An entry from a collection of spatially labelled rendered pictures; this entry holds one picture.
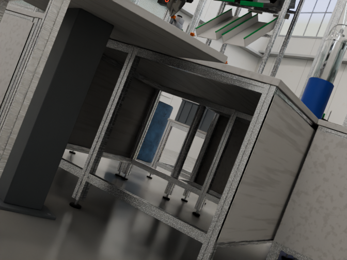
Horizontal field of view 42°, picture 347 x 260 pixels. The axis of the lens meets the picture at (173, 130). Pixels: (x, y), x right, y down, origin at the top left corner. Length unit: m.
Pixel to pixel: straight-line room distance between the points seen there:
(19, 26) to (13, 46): 0.13
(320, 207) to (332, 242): 0.18
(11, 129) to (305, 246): 1.61
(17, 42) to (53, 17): 1.36
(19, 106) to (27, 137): 0.43
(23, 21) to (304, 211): 1.90
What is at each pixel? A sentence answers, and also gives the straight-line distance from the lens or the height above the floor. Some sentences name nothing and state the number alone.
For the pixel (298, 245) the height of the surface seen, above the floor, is 0.20.
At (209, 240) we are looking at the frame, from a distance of 1.85.
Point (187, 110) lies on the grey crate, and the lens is 4.38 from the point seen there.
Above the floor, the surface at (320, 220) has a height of 0.37.
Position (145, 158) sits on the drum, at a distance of 5.95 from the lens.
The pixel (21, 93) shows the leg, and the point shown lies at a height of 0.45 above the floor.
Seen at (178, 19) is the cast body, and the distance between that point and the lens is 2.41.
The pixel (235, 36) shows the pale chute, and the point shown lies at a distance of 2.20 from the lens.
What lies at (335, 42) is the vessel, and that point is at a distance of 2.90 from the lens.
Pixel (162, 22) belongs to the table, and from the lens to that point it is 1.58.
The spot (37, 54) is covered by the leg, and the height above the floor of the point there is 0.58.
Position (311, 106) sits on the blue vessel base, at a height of 0.96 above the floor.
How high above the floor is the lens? 0.52
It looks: level
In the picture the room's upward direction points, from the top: 22 degrees clockwise
